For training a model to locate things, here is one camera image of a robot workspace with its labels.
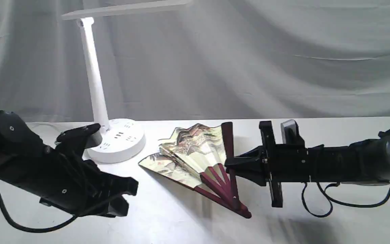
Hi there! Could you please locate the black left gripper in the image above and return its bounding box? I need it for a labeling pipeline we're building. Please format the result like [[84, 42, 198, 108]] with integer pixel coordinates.
[[29, 150, 139, 218]]

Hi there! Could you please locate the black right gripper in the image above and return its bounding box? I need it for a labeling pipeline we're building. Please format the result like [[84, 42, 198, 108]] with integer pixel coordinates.
[[224, 121, 317, 208]]

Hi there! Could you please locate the painted folding paper fan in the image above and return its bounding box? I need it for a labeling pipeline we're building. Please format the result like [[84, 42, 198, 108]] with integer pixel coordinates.
[[139, 122, 252, 219]]

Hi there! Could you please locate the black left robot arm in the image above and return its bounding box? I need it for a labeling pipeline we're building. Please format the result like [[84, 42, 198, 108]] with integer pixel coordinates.
[[0, 110, 139, 218]]

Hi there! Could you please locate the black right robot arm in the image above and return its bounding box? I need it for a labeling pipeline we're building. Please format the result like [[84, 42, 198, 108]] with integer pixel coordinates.
[[222, 120, 390, 207]]

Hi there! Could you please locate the white desk lamp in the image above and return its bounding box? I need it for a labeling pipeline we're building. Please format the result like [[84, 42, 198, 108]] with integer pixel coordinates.
[[61, 0, 191, 164]]

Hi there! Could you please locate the grey backdrop curtain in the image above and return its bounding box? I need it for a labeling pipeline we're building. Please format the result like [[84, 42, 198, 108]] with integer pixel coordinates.
[[0, 0, 390, 122]]

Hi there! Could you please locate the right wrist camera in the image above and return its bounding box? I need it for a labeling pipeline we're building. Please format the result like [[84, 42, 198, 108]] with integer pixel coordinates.
[[280, 119, 305, 147]]

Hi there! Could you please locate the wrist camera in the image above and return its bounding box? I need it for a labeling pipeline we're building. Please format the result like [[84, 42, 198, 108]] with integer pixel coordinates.
[[280, 119, 305, 147], [55, 123, 102, 157]]

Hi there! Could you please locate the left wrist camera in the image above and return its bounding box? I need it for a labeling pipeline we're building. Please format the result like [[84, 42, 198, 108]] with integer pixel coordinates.
[[55, 123, 102, 157]]

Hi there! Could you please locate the white power cable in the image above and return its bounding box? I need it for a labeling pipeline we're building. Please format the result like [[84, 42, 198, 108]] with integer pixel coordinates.
[[29, 122, 66, 136]]

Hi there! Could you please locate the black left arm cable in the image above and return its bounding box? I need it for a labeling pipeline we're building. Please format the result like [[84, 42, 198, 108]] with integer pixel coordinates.
[[0, 169, 121, 233]]

